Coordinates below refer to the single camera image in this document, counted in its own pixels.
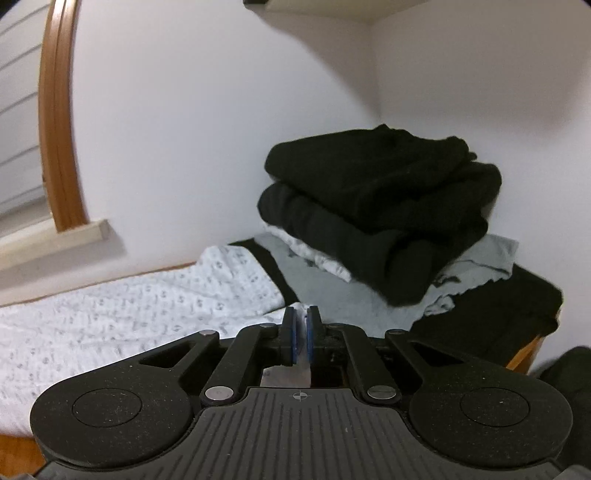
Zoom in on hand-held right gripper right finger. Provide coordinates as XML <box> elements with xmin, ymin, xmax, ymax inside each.
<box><xmin>305</xmin><ymin>306</ymin><xmax>467</xmax><ymax>408</ymax></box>

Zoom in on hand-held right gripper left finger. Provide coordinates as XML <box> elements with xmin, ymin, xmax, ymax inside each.
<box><xmin>137</xmin><ymin>307</ymin><xmax>301</xmax><ymax>408</ymax></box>

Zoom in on white patterned pants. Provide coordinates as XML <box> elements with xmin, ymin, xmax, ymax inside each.
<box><xmin>0</xmin><ymin>244</ymin><xmax>317</xmax><ymax>437</ymax></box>

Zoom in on grey folded garment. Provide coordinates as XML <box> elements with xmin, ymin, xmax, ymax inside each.
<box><xmin>254</xmin><ymin>231</ymin><xmax>520</xmax><ymax>320</ymax></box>

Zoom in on small white patterned folded garment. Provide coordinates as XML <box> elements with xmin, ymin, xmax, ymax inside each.
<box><xmin>263</xmin><ymin>224</ymin><xmax>355</xmax><ymax>283</ymax></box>

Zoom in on black folded garment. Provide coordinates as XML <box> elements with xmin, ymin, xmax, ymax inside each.
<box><xmin>264</xmin><ymin>124</ymin><xmax>477</xmax><ymax>220</ymax></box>
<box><xmin>256</xmin><ymin>161</ymin><xmax>504</xmax><ymax>308</ymax></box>

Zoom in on large black flat garment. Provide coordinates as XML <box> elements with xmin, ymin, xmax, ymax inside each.
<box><xmin>228</xmin><ymin>237</ymin><xmax>565</xmax><ymax>371</ymax></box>

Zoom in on beige window sill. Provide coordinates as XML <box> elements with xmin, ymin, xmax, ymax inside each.
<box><xmin>0</xmin><ymin>218</ymin><xmax>110</xmax><ymax>274</ymax></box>

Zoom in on black laptop bag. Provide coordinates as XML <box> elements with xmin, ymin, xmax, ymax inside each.
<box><xmin>538</xmin><ymin>346</ymin><xmax>591</xmax><ymax>467</ymax></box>

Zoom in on grey window blind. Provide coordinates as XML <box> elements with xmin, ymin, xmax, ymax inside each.
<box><xmin>0</xmin><ymin>0</ymin><xmax>52</xmax><ymax>217</ymax></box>

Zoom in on wooden window frame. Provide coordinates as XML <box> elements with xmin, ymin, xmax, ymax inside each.
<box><xmin>38</xmin><ymin>0</ymin><xmax>89</xmax><ymax>234</ymax></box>

